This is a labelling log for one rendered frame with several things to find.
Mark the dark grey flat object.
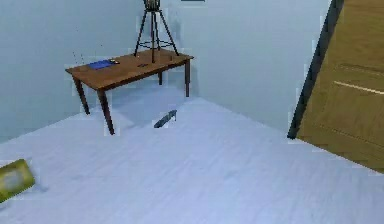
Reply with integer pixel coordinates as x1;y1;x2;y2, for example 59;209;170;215
153;109;178;129

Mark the brown wooden table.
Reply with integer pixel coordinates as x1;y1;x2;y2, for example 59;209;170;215
65;48;195;136

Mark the black tripod lamp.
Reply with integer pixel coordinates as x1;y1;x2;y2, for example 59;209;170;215
133;0;180;64

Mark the blue book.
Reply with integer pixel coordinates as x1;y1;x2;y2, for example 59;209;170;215
87;59;115;71

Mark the brown wooden door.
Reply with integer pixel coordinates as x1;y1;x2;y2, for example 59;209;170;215
287;0;384;174

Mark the olive green box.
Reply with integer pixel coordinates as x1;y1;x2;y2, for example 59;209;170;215
0;158;36;204

